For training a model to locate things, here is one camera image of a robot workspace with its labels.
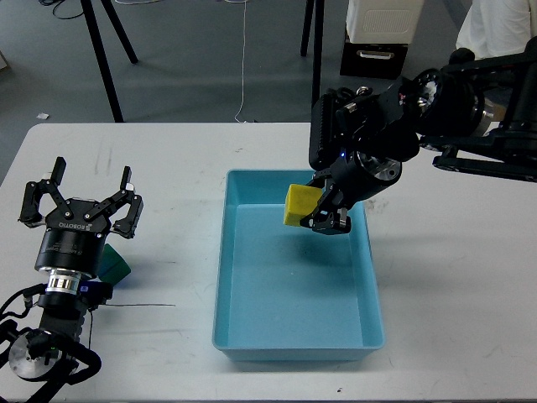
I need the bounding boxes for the black tripod legs centre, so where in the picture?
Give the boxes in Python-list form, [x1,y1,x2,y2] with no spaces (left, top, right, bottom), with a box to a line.
[300,0,325,106]

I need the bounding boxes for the black tripod legs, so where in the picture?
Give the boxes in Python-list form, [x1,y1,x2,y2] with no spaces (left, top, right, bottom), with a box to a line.
[80,0,138,123]
[300,0,325,106]

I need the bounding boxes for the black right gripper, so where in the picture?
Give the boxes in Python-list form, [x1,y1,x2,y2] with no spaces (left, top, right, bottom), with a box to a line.
[300,151,402,234]

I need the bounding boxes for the white hanging cable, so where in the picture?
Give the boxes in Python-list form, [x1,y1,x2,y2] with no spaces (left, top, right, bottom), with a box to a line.
[234,0,248,124]

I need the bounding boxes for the black tripod legs left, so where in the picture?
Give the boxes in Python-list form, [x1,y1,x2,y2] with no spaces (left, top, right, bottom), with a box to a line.
[80,0,138,123]

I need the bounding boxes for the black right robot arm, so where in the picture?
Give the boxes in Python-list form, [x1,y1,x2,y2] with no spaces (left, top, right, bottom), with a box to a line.
[292,40,536,235]

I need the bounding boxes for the blue plastic bin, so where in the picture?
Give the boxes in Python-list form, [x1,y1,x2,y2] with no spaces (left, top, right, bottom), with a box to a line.
[212,170,385,361]

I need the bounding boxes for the white appliance box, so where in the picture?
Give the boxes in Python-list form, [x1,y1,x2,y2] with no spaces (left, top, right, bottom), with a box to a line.
[346,0,424,44]

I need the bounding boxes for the seated person white shirt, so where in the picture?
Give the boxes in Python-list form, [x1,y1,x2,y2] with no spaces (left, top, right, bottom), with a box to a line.
[455,0,536,60]

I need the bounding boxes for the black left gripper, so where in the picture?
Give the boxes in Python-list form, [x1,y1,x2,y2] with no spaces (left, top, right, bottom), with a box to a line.
[18,156,143,278]

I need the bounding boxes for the thin black wire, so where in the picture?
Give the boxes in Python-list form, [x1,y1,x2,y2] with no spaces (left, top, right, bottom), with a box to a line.
[102,302,176,308]

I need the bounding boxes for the black storage box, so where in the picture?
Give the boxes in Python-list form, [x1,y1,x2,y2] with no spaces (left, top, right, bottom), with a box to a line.
[340,36,409,79]

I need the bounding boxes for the green cube block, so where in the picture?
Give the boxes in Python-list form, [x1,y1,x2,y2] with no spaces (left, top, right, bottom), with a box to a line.
[97,243,131,285]

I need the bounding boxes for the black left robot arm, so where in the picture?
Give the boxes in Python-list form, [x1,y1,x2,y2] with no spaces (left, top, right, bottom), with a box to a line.
[1,157,143,402]

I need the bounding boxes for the yellow cube block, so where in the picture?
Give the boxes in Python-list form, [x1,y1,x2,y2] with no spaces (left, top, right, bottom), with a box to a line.
[284,184,323,227]

